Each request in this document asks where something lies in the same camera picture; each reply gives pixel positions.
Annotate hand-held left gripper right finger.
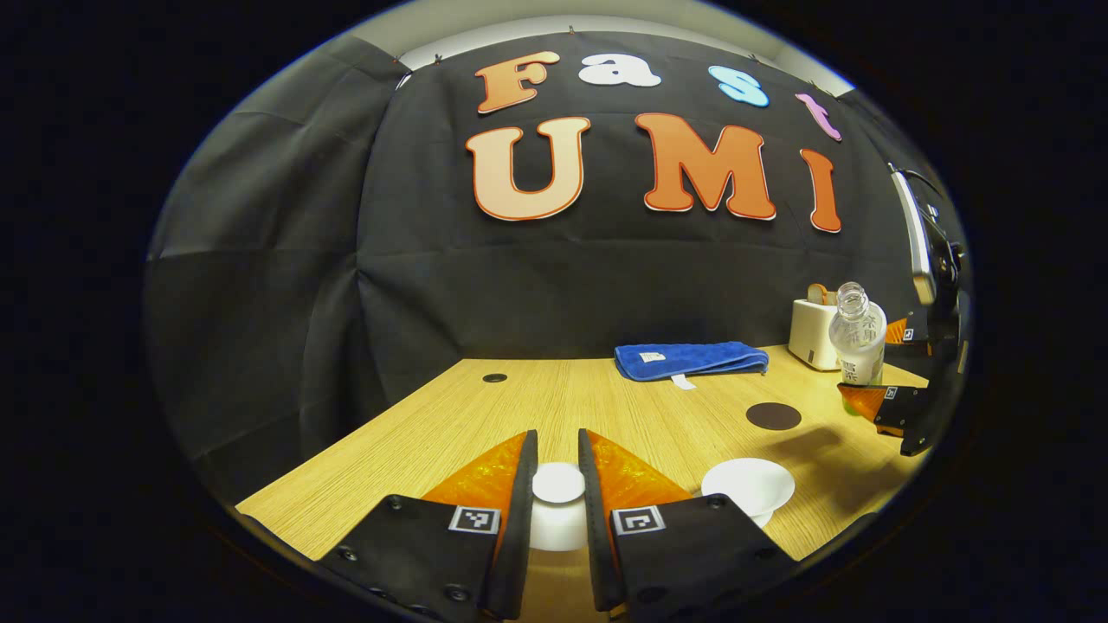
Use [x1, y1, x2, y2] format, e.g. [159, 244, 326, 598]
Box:
[577, 427, 802, 620]

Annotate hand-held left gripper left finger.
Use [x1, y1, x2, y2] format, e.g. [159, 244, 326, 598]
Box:
[316, 429, 539, 622]

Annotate white teacup lid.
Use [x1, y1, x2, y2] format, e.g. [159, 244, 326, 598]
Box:
[528, 462, 589, 553]

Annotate clear plastic water bottle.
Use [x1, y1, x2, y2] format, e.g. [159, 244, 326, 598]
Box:
[828, 281, 887, 416]

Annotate dark round coaster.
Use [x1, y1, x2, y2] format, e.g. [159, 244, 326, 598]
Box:
[746, 402, 802, 432]

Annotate white teacup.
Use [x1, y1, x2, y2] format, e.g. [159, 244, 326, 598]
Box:
[701, 458, 796, 529]

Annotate white toaster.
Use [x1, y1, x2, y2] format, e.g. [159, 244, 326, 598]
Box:
[789, 299, 842, 372]

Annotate blue folded towel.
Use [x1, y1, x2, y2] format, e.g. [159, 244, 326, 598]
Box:
[615, 341, 770, 390]

